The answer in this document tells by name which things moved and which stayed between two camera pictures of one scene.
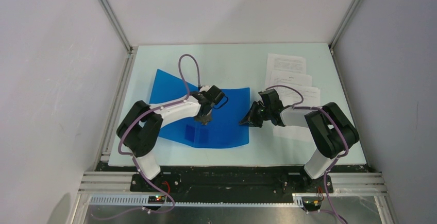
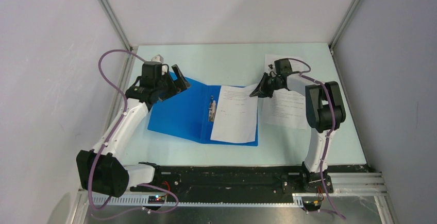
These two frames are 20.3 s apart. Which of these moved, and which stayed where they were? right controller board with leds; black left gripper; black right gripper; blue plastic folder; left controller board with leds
Moved: black left gripper; blue plastic folder; black right gripper
Stayed: right controller board with leds; left controller board with leds
